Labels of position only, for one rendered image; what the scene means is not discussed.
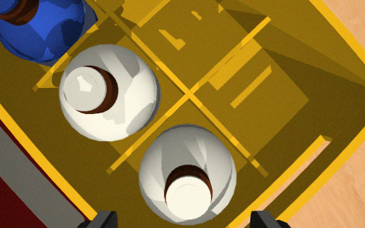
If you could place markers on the white bottle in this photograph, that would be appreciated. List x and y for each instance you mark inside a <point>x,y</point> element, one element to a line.
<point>187,173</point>

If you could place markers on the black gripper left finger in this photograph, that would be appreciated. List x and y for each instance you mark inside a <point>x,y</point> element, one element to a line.
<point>104,219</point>

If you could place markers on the red crate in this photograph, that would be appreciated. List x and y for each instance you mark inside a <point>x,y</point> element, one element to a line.
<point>28,196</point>

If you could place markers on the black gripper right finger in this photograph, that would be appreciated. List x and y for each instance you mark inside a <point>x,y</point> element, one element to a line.
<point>263,219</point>

